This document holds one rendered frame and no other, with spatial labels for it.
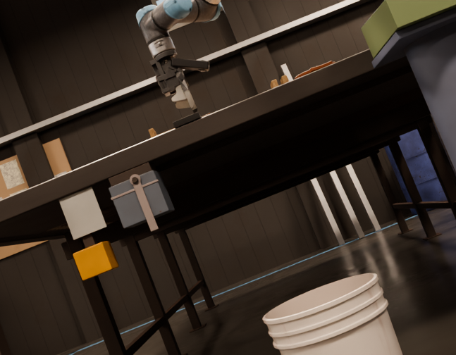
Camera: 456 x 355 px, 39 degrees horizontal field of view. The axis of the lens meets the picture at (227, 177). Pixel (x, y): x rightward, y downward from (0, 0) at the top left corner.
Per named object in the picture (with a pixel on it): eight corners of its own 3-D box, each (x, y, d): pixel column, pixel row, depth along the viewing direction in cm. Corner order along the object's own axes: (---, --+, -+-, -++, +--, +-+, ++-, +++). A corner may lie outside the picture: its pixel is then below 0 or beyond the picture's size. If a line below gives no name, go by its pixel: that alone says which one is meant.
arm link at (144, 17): (144, 3, 194) (129, 16, 199) (158, 36, 193) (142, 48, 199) (163, 1, 199) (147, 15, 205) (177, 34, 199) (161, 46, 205)
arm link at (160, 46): (172, 40, 203) (169, 34, 195) (177, 53, 203) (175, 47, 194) (149, 50, 203) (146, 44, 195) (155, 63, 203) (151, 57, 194)
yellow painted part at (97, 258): (112, 269, 175) (81, 188, 177) (82, 281, 175) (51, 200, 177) (120, 266, 183) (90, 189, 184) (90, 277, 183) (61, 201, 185)
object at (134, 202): (173, 222, 173) (149, 160, 174) (126, 241, 174) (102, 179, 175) (180, 221, 184) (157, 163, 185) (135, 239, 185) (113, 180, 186)
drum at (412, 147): (454, 196, 726) (422, 121, 733) (473, 194, 667) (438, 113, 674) (406, 215, 726) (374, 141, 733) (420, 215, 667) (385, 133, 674)
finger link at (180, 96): (177, 115, 191) (170, 94, 196) (196, 107, 191) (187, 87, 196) (174, 108, 188) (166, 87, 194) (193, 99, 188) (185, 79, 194)
